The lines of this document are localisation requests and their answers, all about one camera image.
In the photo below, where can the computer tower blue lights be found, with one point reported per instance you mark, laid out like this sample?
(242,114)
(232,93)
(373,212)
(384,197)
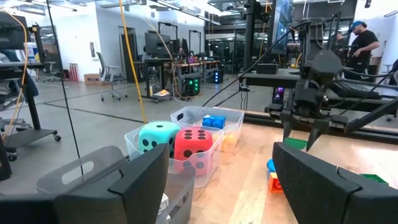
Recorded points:
(218,76)

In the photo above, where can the grey desk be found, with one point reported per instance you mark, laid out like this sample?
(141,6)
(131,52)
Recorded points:
(273,79)

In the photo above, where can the person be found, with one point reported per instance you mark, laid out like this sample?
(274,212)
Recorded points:
(180,55)
(362,43)

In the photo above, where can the black box on desk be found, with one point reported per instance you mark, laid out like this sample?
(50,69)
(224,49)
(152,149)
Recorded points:
(267,68)

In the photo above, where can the black computer monitor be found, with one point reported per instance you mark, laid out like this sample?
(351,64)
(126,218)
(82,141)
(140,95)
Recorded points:
(281,28)

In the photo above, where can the black vertical pole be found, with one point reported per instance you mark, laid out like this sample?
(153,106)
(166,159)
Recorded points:
(249,34)

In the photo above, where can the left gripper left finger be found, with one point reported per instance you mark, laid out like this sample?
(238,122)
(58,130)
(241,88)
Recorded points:
(93,205)

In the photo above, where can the black rolling stand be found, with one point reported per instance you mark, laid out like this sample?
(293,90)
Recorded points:
(29,137)

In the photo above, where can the black aluminium table frame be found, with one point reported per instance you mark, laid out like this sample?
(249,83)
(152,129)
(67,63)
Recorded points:
(373,137)

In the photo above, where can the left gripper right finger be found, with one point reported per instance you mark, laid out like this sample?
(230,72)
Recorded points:
(326,199)

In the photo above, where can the smoky grey plastic bin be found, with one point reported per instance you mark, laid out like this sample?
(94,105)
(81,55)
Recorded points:
(105,158)

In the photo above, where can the green toy brick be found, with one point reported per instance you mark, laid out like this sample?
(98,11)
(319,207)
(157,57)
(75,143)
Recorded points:
(295,143)
(374,179)

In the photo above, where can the black desk keyboard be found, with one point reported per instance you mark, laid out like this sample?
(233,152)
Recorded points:
(354,89)

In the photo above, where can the cyan foam die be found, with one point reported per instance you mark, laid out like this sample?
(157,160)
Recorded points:
(155,137)

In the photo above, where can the cluttered workbench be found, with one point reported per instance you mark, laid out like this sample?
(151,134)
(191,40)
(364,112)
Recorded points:
(186,67)

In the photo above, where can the white card pack black emblem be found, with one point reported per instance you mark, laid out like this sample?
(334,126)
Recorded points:
(163,201)

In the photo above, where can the yellow toy brick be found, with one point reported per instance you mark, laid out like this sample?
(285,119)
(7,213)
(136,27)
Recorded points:
(229,142)

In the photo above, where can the orange toy brick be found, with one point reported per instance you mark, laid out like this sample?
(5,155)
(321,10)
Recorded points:
(275,184)

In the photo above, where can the grey office chair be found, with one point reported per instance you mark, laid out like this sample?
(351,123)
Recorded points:
(109,76)

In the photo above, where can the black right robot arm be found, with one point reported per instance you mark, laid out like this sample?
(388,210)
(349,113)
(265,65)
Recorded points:
(311,34)

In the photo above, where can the red foam die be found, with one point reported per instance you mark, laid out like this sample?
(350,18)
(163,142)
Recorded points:
(192,143)

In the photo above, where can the dark blue toy brick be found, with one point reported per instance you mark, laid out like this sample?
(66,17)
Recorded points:
(214,121)

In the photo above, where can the computer tower green lights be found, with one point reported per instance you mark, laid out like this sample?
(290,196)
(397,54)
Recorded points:
(192,86)

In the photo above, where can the cardboard box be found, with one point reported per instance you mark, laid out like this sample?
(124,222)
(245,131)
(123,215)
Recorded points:
(93,79)

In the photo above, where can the computer tower purple lights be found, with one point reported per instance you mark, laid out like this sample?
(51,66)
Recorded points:
(279,93)

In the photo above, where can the clear plastic storage bin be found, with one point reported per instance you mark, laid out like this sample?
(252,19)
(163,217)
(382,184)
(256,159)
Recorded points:
(133,146)
(189,113)

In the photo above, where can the black desk monitor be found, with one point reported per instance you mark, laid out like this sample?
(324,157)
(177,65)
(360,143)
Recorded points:
(157,43)

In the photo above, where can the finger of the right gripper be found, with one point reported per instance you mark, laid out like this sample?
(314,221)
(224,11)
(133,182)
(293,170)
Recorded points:
(287,124)
(317,132)

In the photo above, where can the red striped floor object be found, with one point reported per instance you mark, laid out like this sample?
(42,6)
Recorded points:
(73,72)

